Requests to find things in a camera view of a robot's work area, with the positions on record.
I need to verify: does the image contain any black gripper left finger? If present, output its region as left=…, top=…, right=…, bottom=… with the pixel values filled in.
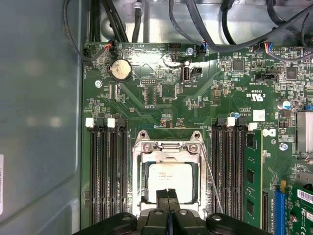
left=79, top=188, right=170, bottom=235

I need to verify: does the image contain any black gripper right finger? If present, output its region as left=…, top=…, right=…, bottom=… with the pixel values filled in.
left=169, top=188, right=267, bottom=235

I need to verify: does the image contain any thin wire locking lever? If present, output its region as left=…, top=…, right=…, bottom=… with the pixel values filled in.
left=201, top=146, right=224, bottom=214

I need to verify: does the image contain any silver CPU chip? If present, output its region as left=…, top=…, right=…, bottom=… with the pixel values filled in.
left=148, top=163, right=194, bottom=204

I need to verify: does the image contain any CPU socket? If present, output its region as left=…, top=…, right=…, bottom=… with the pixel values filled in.
left=132, top=129, right=208, bottom=218

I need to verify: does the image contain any black RAM slot white clip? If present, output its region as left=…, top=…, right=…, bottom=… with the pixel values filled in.
left=223, top=117, right=236, bottom=218
left=85, top=117, right=99, bottom=225
left=107, top=117, right=118, bottom=216

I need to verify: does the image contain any green RAM stick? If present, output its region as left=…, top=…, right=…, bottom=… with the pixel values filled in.
left=244, top=129, right=264, bottom=228

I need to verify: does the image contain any blue expansion slot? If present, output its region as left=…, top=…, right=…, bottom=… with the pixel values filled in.
left=273, top=189, right=287, bottom=235

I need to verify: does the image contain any graphics card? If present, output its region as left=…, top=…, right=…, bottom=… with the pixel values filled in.
left=288, top=185, right=313, bottom=235

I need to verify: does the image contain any green motherboard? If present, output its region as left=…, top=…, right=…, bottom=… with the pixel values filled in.
left=80, top=41, right=313, bottom=235

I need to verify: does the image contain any silver internal USB port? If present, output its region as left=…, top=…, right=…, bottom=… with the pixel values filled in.
left=182, top=66, right=191, bottom=83

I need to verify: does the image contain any silver finned heatsink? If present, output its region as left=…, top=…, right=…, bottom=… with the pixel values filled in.
left=296, top=111, right=313, bottom=154

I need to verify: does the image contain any silver round capacitor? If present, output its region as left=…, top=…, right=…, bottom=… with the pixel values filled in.
left=277, top=99, right=291, bottom=111

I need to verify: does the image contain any silver coin battery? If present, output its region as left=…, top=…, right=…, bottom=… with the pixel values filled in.
left=110, top=58, right=133, bottom=82

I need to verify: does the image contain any black PC case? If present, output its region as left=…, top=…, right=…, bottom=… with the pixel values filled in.
left=0, top=0, right=313, bottom=235

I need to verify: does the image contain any black cable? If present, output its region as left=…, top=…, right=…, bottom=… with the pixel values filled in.
left=131, top=0, right=144, bottom=43
left=88, top=0, right=101, bottom=43
left=101, top=0, right=130, bottom=44
left=62, top=0, right=95, bottom=68
left=221, top=0, right=237, bottom=45

